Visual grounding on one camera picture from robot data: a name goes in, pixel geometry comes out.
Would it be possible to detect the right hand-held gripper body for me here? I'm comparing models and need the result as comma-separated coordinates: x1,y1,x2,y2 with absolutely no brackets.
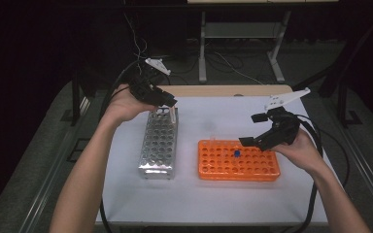
256,87,311,151

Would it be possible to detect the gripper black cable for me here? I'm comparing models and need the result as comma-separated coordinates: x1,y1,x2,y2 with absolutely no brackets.
98,59,143,233
285,113,324,233

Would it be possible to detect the white table cover board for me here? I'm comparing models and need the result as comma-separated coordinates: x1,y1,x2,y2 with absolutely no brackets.
95,95,332,226

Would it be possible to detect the thin black floor cable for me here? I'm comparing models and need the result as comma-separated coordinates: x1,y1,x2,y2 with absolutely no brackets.
319,128,352,188

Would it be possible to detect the wooden table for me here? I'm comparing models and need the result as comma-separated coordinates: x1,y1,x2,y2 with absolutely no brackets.
154,84,295,98

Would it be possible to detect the person's right hand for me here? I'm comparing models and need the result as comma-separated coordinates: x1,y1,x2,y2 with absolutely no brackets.
271,127,325,176

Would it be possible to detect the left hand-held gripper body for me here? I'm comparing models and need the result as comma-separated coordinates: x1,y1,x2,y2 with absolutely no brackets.
127,57,173,101

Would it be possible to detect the black floor cables bundle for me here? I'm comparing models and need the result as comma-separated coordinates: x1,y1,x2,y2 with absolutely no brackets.
161,52,202,86

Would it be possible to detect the orange test tube rack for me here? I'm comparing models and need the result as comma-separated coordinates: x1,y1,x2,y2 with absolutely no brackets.
197,139,282,182

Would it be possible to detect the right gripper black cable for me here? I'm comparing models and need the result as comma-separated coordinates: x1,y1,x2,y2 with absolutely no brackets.
285,113,324,233

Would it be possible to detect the black slanted metal stand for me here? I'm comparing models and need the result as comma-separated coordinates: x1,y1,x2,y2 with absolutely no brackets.
291,14,373,129

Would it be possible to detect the person's left hand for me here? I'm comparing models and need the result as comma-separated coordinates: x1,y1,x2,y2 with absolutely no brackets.
104,83,158,126

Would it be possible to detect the thin white floor cable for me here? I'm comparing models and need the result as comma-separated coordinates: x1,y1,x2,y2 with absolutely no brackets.
214,51,264,85

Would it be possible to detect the black floor frame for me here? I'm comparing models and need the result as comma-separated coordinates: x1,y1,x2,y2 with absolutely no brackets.
66,138,94,164

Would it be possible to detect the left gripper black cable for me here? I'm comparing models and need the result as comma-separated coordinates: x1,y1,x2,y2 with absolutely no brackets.
98,59,143,233

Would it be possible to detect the grey metal desk frame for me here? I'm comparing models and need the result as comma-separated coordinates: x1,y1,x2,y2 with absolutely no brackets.
186,0,339,84

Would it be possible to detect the metal test tube rack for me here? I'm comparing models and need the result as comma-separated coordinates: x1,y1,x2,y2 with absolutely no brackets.
138,107,179,180

